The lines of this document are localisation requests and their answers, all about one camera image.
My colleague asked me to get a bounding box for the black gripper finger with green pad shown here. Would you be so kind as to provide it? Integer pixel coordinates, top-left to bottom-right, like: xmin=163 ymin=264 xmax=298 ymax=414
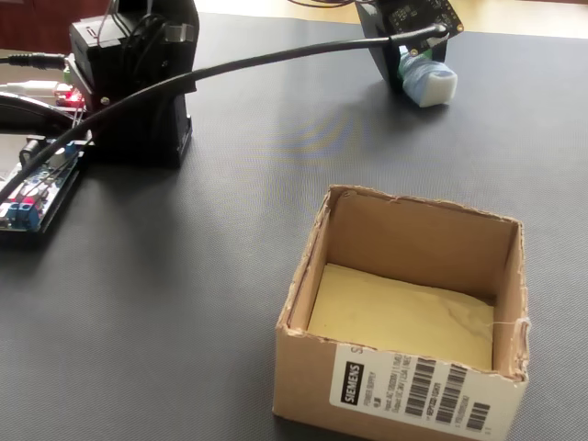
xmin=356 ymin=0 xmax=408 ymax=95
xmin=430 ymin=34 xmax=450 ymax=64

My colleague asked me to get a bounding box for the open brown cardboard box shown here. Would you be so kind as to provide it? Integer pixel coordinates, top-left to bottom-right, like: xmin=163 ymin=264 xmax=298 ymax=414
xmin=273 ymin=183 xmax=531 ymax=441

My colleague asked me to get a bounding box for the yellow paper sheet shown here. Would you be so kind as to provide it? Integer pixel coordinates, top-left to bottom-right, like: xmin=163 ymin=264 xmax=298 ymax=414
xmin=306 ymin=262 xmax=496 ymax=371

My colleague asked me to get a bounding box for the dark grey textured mat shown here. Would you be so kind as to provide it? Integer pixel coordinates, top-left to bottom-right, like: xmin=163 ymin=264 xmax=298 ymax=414
xmin=0 ymin=11 xmax=588 ymax=441

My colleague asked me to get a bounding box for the small board with red LED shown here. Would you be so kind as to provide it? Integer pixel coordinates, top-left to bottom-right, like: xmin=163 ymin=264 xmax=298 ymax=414
xmin=53 ymin=89 xmax=88 ymax=109

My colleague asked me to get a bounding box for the white Siemens barcode label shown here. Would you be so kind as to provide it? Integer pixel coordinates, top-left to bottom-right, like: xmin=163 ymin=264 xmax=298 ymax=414
xmin=329 ymin=343 xmax=529 ymax=436

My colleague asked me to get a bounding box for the black curved band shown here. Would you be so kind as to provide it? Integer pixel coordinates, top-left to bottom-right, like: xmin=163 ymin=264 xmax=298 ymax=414
xmin=0 ymin=90 xmax=84 ymax=135

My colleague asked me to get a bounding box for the black barrel power plug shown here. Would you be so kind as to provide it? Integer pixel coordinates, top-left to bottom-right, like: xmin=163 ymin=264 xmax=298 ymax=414
xmin=0 ymin=51 xmax=69 ymax=71

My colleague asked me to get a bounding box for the blue driver circuit board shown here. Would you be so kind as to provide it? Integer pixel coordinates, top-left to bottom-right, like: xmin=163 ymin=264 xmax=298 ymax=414
xmin=0 ymin=136 xmax=89 ymax=236

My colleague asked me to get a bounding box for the black camera circuit board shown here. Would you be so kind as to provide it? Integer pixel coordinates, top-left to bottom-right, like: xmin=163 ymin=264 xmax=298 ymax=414
xmin=384 ymin=0 xmax=466 ymax=39

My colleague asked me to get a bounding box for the thin purple wire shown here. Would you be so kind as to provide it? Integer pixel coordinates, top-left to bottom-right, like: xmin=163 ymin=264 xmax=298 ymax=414
xmin=288 ymin=0 xmax=365 ymax=8

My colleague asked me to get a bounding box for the thick black camera cable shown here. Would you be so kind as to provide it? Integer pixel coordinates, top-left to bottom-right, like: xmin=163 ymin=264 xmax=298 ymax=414
xmin=0 ymin=22 xmax=450 ymax=209

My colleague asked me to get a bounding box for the white USB cable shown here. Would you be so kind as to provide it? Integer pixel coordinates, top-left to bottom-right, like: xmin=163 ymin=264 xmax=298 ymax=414
xmin=0 ymin=79 xmax=62 ymax=94

